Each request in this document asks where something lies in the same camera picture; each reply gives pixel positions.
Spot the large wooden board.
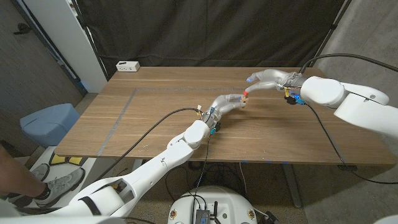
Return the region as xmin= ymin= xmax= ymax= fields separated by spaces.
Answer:
xmin=96 ymin=87 xmax=348 ymax=164

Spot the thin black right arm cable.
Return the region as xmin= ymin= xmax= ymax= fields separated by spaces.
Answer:
xmin=303 ymin=102 xmax=398 ymax=185

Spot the white floor cable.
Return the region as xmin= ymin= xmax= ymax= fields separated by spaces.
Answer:
xmin=238 ymin=162 xmax=248 ymax=197

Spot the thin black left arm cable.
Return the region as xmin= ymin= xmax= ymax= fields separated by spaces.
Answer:
xmin=191 ymin=133 xmax=212 ymax=224

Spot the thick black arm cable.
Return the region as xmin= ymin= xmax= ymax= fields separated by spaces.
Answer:
xmin=299 ymin=53 xmax=398 ymax=74
xmin=96 ymin=107 xmax=201 ymax=181

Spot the black floor cable bundle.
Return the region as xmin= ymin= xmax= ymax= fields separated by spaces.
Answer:
xmin=164 ymin=161 xmax=248 ymax=203

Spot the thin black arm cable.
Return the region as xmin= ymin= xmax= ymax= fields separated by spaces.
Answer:
xmin=303 ymin=102 xmax=398 ymax=185
xmin=191 ymin=133 xmax=212 ymax=224

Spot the grey sneaker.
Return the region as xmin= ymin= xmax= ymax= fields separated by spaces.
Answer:
xmin=33 ymin=167 xmax=86 ymax=206
xmin=26 ymin=163 xmax=51 ymax=184

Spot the black backdrop curtain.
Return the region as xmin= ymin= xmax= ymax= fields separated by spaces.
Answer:
xmin=76 ymin=0 xmax=352 ymax=78

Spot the black door handle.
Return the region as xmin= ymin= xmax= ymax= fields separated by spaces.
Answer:
xmin=12 ymin=23 xmax=32 ymax=35

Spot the bare person leg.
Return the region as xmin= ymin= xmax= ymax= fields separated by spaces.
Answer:
xmin=0 ymin=146 xmax=50 ymax=200

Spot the grey table leg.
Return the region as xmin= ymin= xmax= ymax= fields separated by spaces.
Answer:
xmin=281 ymin=164 xmax=303 ymax=208

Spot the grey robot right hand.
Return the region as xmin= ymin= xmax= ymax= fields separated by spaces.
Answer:
xmin=245 ymin=68 xmax=308 ymax=94

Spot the grey box on torso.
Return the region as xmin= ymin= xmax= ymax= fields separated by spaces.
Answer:
xmin=195 ymin=208 xmax=211 ymax=224

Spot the person's leg and shoe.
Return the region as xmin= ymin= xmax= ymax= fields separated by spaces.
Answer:
xmin=9 ymin=146 xmax=116 ymax=208

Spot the black backdrop stand pole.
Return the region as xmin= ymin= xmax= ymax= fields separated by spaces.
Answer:
xmin=309 ymin=0 xmax=354 ymax=68
xmin=70 ymin=0 xmax=109 ymax=82

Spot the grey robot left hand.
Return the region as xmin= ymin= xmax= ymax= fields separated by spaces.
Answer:
xmin=200 ymin=93 xmax=249 ymax=128

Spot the light blue stool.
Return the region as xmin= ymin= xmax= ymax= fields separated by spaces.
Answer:
xmin=20 ymin=103 xmax=81 ymax=149

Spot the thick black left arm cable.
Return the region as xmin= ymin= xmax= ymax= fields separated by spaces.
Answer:
xmin=96 ymin=107 xmax=201 ymax=181

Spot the white power strip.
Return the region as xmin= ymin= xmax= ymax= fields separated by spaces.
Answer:
xmin=115 ymin=60 xmax=141 ymax=73

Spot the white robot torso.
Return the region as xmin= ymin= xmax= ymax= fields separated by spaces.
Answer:
xmin=167 ymin=185 xmax=258 ymax=224

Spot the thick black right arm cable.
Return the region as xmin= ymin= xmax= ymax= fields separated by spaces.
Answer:
xmin=299 ymin=53 xmax=398 ymax=74

